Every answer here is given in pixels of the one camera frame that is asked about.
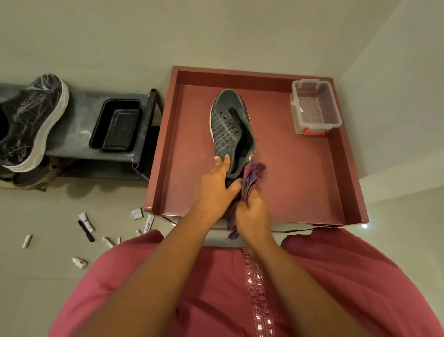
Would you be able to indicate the person's left hand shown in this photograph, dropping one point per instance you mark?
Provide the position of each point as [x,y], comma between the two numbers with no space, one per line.
[215,194]

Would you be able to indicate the person's right hand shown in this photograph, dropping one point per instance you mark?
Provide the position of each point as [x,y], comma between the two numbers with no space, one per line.
[255,222]

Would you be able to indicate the purple orange checked cloth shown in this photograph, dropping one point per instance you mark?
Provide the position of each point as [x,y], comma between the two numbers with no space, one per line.
[255,172]

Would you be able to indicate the red tray table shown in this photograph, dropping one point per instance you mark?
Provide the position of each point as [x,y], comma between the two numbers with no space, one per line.
[295,173]

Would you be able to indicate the dark grey sneaker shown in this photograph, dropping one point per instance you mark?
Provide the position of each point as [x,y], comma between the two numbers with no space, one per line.
[31,121]
[229,128]

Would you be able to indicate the small tubes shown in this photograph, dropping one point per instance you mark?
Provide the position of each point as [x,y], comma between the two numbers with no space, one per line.
[148,223]

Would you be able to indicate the short white tube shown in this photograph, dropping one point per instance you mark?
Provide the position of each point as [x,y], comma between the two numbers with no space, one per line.
[108,242]

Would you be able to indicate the clear plastic box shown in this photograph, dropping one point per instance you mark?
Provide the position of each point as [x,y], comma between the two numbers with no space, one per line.
[317,104]

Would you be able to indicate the white dropper bottle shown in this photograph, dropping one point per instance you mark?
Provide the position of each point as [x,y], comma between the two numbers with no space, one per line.
[79,263]

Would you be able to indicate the black shoe rack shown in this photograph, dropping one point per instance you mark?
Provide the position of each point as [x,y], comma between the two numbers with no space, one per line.
[79,125]

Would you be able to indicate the person's right forearm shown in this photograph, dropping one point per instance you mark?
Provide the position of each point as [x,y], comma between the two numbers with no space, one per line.
[298,295]

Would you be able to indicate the person's left forearm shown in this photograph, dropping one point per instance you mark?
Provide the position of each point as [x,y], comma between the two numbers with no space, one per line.
[149,284]

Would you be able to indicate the pink embroidered tunic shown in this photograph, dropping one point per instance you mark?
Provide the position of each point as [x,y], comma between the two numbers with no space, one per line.
[347,277]

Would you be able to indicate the black plastic tray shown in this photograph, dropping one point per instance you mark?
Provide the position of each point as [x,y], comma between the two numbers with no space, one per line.
[116,126]

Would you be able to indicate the olive brown sandal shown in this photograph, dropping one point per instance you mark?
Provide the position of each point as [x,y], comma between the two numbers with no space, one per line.
[38,177]

